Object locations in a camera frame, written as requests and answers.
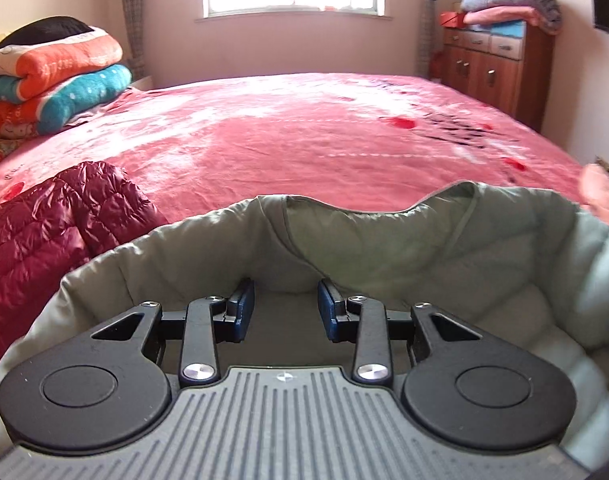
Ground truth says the maroon down jacket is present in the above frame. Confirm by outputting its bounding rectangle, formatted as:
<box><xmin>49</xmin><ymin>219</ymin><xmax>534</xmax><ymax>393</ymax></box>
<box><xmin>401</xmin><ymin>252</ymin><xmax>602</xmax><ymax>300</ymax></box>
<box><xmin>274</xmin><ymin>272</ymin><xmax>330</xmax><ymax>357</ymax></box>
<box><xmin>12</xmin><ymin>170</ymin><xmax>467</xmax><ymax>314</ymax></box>
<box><xmin>0</xmin><ymin>161</ymin><xmax>172</xmax><ymax>376</ymax></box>

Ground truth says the grey-green down jacket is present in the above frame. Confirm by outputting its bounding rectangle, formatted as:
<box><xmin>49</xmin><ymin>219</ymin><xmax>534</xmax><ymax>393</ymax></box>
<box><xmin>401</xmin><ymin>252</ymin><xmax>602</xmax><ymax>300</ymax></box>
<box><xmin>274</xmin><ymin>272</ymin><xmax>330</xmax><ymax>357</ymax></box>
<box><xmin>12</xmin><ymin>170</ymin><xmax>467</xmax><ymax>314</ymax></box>
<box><xmin>0</xmin><ymin>180</ymin><xmax>609</xmax><ymax>466</ymax></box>

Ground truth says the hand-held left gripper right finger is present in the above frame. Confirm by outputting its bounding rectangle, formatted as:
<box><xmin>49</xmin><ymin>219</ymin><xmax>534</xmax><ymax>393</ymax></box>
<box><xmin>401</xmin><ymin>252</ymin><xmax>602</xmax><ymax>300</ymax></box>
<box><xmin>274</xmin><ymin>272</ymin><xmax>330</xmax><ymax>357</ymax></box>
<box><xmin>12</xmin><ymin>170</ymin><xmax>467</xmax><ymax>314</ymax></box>
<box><xmin>317</xmin><ymin>278</ymin><xmax>485</xmax><ymax>386</ymax></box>

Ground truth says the teal orange dotted blanket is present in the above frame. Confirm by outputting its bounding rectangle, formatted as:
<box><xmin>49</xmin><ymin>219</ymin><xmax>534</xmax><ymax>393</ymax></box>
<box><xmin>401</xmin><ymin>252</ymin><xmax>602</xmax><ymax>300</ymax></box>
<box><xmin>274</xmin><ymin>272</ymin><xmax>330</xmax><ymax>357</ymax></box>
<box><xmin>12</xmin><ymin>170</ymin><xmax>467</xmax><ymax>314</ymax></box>
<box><xmin>0</xmin><ymin>63</ymin><xmax>134</xmax><ymax>139</ymax></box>

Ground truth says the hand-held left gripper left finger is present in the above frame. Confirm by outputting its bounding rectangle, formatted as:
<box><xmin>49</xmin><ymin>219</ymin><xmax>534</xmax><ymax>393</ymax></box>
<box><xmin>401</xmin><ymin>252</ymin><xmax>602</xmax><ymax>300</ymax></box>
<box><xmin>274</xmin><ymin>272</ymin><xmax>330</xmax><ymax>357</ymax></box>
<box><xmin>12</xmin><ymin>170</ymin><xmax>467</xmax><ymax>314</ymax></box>
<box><xmin>90</xmin><ymin>278</ymin><xmax>256</xmax><ymax>387</ymax></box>

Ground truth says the pink folded blanket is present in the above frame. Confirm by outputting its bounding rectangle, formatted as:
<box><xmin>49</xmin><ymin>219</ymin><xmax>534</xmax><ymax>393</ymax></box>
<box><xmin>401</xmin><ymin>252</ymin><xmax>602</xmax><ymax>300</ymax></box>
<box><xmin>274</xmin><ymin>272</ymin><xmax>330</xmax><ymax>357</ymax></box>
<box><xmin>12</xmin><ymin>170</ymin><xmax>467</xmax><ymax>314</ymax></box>
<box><xmin>463</xmin><ymin>7</ymin><xmax>533</xmax><ymax>27</ymax></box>

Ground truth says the grey checked curtain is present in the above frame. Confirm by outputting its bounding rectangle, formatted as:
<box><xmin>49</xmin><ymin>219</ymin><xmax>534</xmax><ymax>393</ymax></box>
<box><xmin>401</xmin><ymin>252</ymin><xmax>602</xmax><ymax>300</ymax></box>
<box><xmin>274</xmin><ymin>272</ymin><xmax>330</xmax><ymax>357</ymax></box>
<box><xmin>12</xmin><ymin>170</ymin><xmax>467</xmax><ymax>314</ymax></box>
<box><xmin>117</xmin><ymin>0</ymin><xmax>148</xmax><ymax>81</ymax></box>
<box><xmin>417</xmin><ymin>0</ymin><xmax>446</xmax><ymax>81</ymax></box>

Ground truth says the wooden drawer cabinet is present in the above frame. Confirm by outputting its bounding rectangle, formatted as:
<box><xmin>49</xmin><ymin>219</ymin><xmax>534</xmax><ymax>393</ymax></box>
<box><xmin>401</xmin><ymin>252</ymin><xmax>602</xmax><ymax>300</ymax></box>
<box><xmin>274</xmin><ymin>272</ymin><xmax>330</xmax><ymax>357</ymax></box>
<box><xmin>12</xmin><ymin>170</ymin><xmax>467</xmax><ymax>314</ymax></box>
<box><xmin>441</xmin><ymin>22</ymin><xmax>555</xmax><ymax>133</ymax></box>

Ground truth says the red fleece bed blanket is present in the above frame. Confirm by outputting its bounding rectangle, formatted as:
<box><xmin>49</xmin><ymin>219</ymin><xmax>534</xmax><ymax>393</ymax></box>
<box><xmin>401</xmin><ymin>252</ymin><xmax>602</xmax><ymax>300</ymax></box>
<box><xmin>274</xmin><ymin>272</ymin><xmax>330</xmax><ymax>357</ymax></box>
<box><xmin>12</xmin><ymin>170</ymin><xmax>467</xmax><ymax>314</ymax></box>
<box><xmin>0</xmin><ymin>72</ymin><xmax>592</xmax><ymax>226</ymax></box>

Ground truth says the black pillow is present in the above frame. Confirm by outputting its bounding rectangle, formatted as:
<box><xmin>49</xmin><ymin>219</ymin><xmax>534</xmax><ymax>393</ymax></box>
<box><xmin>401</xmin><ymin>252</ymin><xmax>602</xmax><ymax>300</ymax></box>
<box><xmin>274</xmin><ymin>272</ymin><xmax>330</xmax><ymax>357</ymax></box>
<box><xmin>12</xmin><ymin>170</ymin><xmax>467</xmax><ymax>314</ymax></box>
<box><xmin>0</xmin><ymin>16</ymin><xmax>92</xmax><ymax>53</ymax></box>

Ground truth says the pink quilted blanket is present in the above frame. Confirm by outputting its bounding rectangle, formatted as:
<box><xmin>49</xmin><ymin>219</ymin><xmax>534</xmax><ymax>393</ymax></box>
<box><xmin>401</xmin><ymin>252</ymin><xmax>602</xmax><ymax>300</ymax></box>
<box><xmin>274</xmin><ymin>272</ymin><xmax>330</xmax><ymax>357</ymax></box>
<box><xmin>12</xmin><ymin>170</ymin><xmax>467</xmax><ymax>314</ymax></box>
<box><xmin>581</xmin><ymin>162</ymin><xmax>609</xmax><ymax>233</ymax></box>

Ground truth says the light blue folded cloth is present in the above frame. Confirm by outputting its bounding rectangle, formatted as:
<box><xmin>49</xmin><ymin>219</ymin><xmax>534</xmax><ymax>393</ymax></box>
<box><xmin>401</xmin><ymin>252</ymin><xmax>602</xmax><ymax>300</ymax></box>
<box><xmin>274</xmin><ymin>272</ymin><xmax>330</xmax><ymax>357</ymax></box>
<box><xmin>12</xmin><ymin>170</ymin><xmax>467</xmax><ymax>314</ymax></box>
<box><xmin>493</xmin><ymin>22</ymin><xmax>528</xmax><ymax>39</ymax></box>

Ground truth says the orange white cartoon blanket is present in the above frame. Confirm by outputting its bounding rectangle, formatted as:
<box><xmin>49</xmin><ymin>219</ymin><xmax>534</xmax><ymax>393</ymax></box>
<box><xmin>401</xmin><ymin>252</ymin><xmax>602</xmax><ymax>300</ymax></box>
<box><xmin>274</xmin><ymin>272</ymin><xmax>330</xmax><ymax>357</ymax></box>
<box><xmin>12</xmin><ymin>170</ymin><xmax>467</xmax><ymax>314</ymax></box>
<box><xmin>0</xmin><ymin>27</ymin><xmax>124</xmax><ymax>92</ymax></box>

